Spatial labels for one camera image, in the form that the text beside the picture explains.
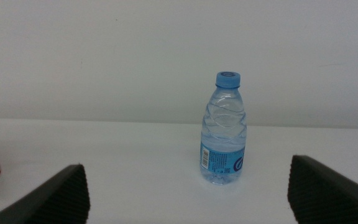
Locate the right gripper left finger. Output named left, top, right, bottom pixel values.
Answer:
left=0, top=163, right=91, bottom=224

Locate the small water bottle blue cap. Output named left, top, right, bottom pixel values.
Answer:
left=199, top=71, right=248, bottom=186

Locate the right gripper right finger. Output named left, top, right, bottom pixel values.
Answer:
left=287, top=154, right=358, bottom=224

